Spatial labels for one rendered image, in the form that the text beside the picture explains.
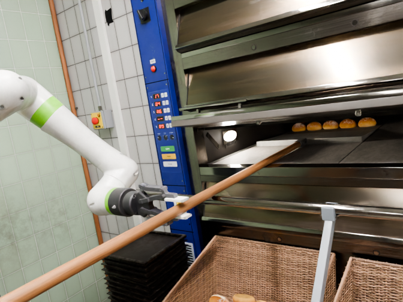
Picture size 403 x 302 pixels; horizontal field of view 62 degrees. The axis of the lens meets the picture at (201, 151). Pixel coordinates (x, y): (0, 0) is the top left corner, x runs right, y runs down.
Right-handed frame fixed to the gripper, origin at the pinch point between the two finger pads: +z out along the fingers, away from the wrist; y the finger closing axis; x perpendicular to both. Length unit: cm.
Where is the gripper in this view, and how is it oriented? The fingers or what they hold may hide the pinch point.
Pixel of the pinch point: (178, 207)
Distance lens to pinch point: 97.3
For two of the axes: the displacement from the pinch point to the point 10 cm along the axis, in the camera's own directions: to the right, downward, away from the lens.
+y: 1.5, 9.8, 1.5
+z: 7.9, -0.3, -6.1
